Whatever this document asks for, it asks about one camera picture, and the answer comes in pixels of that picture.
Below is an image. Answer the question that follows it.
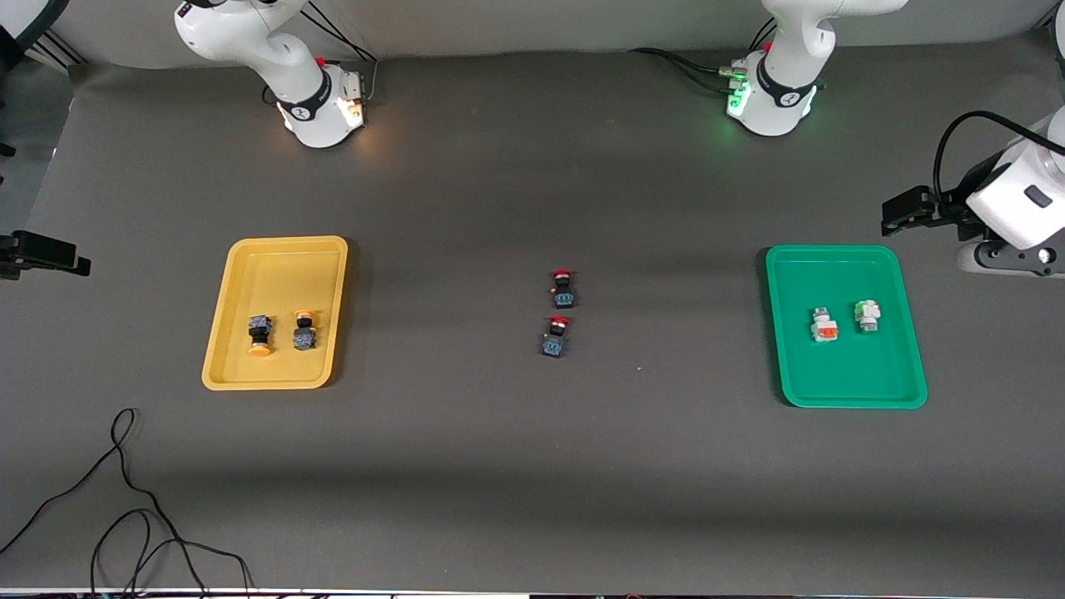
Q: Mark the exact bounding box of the green plastic tray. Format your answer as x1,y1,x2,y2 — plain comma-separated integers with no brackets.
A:
765,244,929,409

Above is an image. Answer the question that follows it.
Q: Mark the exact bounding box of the yellow plastic tray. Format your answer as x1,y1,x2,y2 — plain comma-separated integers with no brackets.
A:
201,235,349,391

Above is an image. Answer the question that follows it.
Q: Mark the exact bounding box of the thin black loose cable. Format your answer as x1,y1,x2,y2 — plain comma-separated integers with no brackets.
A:
0,407,255,599

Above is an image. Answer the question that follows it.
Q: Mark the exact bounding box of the grey metal frame rail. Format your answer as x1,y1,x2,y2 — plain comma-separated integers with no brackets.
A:
29,29,86,67

